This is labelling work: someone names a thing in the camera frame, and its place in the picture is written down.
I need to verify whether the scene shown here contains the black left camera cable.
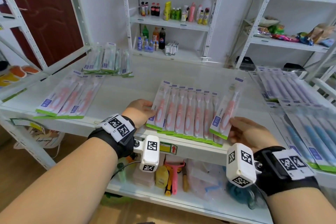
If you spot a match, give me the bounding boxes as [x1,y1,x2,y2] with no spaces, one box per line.
[111,161,142,180]

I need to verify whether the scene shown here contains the cartoon print bag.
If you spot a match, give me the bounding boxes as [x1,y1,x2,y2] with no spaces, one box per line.
[13,124,65,149]

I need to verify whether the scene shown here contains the yellow plastic bottle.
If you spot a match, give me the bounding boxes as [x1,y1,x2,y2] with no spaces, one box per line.
[155,165,169,189]

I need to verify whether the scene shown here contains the clear plastic bag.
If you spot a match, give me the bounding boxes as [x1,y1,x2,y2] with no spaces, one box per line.
[188,159,226,201]

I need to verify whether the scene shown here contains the black left wrist strap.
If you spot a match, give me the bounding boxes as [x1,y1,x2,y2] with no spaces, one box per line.
[88,113,137,159]

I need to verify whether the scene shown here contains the cluster of small white cartons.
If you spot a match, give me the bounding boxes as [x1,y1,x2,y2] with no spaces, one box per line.
[164,42,179,56]

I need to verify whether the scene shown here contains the red-brown wooden door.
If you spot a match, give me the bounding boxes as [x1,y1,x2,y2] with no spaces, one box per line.
[0,0,86,69]

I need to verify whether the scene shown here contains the white stationery rack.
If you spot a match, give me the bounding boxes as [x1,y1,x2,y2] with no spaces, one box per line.
[0,0,49,101]

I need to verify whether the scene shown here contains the row of colourful bottles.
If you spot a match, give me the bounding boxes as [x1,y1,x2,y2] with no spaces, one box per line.
[140,1,210,25]

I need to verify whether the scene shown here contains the small green bottle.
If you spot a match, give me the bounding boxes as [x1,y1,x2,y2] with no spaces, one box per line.
[117,163,126,182]

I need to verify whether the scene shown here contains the row of purple toothbrush packets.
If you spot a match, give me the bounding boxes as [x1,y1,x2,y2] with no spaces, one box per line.
[249,66,323,106]

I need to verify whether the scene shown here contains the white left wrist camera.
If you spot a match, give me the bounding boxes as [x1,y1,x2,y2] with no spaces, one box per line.
[133,135,160,173]

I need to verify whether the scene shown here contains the small black box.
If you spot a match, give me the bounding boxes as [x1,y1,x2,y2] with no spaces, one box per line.
[283,63,306,72]

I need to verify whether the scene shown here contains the green bag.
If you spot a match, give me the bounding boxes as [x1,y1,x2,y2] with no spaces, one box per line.
[101,194,132,206]

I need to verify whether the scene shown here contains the stack of pink cloths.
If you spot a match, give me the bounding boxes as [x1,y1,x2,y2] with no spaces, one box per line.
[132,163,155,188]

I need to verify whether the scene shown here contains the person's left forearm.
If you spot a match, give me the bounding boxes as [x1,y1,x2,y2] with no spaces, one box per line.
[0,137,119,224]

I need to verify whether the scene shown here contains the line of blue toothbrush packets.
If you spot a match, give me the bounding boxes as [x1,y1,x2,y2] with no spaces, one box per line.
[266,99,336,173]

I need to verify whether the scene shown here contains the black pouch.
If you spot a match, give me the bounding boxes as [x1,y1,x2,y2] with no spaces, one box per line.
[236,56,257,71]

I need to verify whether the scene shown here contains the pile of snack packets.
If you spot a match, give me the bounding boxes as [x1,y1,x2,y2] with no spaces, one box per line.
[256,16,336,47]

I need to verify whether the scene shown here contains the line of pink toothbrush packets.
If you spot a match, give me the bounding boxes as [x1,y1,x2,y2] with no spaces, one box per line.
[146,80,224,148]

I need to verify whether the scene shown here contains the person's right hand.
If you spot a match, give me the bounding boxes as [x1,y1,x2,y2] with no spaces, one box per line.
[228,117,280,153]

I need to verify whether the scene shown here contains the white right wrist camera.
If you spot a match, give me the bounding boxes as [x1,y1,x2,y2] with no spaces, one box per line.
[226,143,262,188]

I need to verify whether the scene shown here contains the grey mesh bath sponge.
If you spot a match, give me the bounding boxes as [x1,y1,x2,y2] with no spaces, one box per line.
[248,192,266,210]

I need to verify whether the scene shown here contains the white snack shelving unit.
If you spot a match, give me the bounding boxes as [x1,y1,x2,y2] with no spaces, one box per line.
[235,0,336,75]

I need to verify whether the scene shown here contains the cluster of water and soda bottles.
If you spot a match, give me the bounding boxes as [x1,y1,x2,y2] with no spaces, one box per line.
[137,25,166,53]

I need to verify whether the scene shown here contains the green-bordered price label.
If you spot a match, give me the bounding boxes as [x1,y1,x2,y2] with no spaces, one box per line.
[10,118,47,134]
[159,142,179,155]

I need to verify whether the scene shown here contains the black wrist strap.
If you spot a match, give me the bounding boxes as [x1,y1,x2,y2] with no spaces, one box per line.
[88,113,137,159]
[253,146,321,197]

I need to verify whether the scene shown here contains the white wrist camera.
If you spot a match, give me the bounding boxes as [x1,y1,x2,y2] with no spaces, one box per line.
[226,143,262,188]
[133,135,160,173]

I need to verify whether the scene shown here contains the blue mesh bath sponge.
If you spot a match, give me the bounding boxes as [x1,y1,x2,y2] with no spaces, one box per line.
[226,180,255,205]

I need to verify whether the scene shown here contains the row of green toothbrush packets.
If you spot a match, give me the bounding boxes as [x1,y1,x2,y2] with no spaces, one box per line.
[83,42,134,78]

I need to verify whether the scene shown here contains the pink toothbrush packet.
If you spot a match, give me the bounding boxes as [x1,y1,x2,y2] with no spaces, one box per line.
[209,77,245,140]

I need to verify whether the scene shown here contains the wooden handled brush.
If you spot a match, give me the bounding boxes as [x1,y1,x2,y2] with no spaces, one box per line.
[182,163,189,193]

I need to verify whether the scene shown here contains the person's left hand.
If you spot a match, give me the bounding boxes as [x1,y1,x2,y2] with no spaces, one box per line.
[122,99,157,130]

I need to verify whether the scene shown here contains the yellow and orange shoes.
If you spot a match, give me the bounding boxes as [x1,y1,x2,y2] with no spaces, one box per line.
[0,65,40,86]

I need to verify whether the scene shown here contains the pink plastic scraper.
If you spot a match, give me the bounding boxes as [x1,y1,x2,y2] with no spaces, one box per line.
[164,161,186,196]

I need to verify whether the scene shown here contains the white metal shelf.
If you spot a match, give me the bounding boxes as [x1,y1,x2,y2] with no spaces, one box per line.
[0,0,336,224]

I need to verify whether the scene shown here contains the black right wrist strap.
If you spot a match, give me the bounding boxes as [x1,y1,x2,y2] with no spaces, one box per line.
[253,146,321,197]

